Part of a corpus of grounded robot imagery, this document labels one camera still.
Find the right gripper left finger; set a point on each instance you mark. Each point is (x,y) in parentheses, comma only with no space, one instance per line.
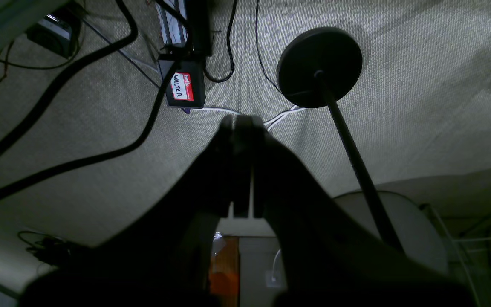
(162,259)

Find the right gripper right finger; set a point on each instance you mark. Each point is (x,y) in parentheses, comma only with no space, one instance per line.
(349,252)

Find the black box with name sticker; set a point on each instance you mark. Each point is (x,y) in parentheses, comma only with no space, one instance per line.
(186,88)

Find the black device on carpet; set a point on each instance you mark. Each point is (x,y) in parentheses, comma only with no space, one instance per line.
(58,32)

